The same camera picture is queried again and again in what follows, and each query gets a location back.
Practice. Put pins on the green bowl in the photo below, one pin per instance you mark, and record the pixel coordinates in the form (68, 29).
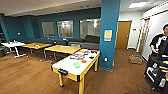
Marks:
(77, 64)

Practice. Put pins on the person in black shirt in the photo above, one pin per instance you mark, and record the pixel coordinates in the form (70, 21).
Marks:
(159, 41)

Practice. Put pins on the dark grey sofa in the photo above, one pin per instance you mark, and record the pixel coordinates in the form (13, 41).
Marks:
(88, 40)
(36, 40)

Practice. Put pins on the small black item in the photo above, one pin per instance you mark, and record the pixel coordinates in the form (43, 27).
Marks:
(91, 57)

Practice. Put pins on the brown cardboard box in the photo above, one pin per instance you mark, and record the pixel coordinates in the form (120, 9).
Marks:
(135, 59)

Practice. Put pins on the orange yellow item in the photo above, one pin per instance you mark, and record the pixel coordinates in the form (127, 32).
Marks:
(84, 51)

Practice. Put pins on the interior glass window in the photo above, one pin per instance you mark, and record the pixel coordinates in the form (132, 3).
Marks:
(48, 29)
(65, 29)
(90, 28)

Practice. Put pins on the white wall outlet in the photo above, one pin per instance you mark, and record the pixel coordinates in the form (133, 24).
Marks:
(106, 59)

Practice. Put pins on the ceiling light panel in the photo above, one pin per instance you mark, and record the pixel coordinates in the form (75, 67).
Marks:
(137, 5)

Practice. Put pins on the white folding table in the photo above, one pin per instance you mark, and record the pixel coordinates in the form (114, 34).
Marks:
(13, 44)

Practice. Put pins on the wooden door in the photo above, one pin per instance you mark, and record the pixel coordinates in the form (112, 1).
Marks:
(123, 35)

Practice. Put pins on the black wheeled cart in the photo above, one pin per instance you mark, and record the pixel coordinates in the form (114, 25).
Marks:
(155, 73)

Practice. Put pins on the orange bowl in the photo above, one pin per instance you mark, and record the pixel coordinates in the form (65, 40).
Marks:
(84, 61)

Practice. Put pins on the red plastic item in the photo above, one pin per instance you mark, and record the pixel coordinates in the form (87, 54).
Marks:
(95, 51)

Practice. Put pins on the yellow pillar notice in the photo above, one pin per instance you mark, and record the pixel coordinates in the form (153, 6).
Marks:
(107, 35)

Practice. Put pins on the white top yellow gaming table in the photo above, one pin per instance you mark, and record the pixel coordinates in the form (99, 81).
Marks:
(75, 68)

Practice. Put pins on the light wood table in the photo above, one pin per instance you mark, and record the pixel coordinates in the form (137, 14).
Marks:
(35, 45)
(61, 49)

